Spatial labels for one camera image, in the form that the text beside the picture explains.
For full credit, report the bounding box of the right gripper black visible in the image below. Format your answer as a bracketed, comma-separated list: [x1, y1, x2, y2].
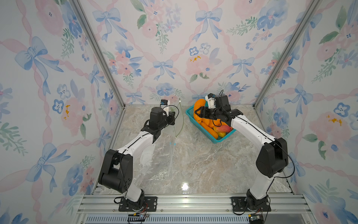
[194, 106, 222, 120]

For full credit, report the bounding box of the clear zip-top bag green print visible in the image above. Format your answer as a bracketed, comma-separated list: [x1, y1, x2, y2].
[164, 98, 184, 148]

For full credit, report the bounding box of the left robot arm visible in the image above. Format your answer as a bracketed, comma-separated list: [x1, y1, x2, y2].
[98, 105, 177, 208]

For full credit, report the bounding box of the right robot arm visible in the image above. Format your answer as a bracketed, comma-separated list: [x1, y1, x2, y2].
[193, 93, 291, 211]

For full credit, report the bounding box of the red green mango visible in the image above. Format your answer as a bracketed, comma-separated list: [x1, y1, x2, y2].
[213, 125, 232, 133]

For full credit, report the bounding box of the long orange mango front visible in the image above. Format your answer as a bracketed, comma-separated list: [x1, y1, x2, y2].
[200, 122, 219, 140]

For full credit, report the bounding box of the teal plastic basket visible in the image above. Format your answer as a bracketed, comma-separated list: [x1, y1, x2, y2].
[185, 105, 235, 144]

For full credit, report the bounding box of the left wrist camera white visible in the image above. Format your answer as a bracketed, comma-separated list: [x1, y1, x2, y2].
[160, 99, 170, 113]

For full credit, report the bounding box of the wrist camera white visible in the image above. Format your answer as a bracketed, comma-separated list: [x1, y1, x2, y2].
[160, 99, 170, 113]
[205, 93, 216, 109]

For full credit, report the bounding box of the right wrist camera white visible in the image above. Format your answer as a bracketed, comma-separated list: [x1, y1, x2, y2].
[205, 93, 216, 109]

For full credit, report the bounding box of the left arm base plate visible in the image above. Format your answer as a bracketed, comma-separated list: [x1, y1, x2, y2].
[114, 196, 158, 212]

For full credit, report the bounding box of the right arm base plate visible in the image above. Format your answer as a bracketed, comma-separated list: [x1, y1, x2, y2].
[230, 197, 271, 212]

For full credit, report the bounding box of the aluminium frame rail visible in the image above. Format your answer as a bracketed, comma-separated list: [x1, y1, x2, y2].
[73, 193, 317, 224]

